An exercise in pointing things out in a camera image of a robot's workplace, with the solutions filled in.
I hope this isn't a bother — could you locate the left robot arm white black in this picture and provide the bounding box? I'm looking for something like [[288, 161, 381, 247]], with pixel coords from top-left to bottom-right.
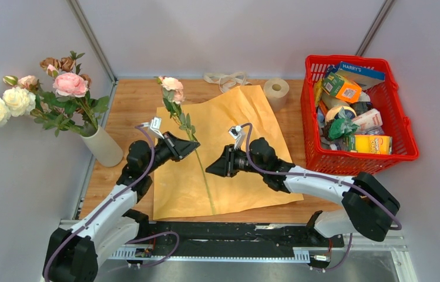
[[43, 132, 200, 281]]

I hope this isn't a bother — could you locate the aluminium frame rail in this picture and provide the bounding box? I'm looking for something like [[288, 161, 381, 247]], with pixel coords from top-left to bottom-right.
[[41, 220, 419, 282]]

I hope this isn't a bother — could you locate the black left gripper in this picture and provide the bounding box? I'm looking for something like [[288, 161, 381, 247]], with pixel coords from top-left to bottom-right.
[[143, 131, 199, 175]]

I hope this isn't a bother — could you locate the red plastic shopping basket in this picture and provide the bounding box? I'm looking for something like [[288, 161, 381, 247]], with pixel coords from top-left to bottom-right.
[[300, 55, 419, 175]]

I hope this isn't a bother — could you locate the orange wrapping paper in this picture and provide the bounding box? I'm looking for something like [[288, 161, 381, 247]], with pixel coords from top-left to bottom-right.
[[153, 85, 303, 219]]

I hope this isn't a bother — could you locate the green orange carton box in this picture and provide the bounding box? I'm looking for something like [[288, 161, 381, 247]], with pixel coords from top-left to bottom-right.
[[322, 73, 362, 103]]

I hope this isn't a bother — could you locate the round yellow white container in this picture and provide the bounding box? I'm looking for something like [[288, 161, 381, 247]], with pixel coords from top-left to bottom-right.
[[324, 106, 357, 123]]

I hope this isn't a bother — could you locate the brown rose stem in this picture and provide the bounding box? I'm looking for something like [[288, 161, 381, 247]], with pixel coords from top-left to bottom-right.
[[39, 51, 92, 87]]

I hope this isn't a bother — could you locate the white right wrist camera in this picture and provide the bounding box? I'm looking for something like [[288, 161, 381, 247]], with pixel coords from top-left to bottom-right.
[[229, 125, 246, 150]]

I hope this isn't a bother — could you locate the white ribbon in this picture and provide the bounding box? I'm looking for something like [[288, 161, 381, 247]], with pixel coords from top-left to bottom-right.
[[203, 72, 252, 93]]

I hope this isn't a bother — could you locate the green crumpled bag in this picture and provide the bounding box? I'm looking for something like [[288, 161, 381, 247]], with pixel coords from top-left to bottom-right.
[[327, 118, 358, 140]]

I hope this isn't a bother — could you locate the artificial flower bunch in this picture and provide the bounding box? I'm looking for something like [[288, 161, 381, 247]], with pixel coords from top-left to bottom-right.
[[156, 76, 217, 215]]

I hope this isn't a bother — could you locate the white rose stem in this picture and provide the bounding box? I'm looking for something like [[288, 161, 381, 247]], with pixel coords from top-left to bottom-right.
[[0, 86, 75, 136]]

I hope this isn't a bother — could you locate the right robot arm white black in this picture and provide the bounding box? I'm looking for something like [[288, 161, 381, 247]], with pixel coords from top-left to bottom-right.
[[205, 137, 401, 246]]

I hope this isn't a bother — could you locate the yellow orange snack box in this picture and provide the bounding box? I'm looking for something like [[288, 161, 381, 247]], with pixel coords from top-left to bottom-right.
[[343, 135, 392, 155]]

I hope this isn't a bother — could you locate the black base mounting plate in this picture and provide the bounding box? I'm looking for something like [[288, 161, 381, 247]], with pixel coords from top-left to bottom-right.
[[137, 221, 344, 258]]

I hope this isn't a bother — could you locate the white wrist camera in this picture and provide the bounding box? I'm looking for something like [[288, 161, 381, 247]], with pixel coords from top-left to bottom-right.
[[142, 116, 164, 139], [229, 125, 246, 150]]

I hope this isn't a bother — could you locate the beige cylindrical vase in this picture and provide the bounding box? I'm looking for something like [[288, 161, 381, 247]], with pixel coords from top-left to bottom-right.
[[81, 126, 123, 167]]

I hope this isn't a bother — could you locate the blue Harry's box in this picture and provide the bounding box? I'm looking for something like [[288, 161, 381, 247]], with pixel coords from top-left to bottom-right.
[[332, 62, 385, 90]]

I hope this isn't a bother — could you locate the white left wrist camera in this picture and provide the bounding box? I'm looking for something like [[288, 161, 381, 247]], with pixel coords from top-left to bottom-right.
[[142, 116, 164, 139]]

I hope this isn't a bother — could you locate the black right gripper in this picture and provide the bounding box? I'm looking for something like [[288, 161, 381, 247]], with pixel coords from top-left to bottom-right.
[[206, 144, 266, 177]]

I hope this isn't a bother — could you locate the peach rose stem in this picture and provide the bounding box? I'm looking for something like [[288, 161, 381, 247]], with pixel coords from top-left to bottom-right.
[[2, 75, 46, 120]]

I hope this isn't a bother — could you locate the large pink rose stem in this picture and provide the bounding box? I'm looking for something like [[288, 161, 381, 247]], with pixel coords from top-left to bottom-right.
[[42, 64, 109, 137]]

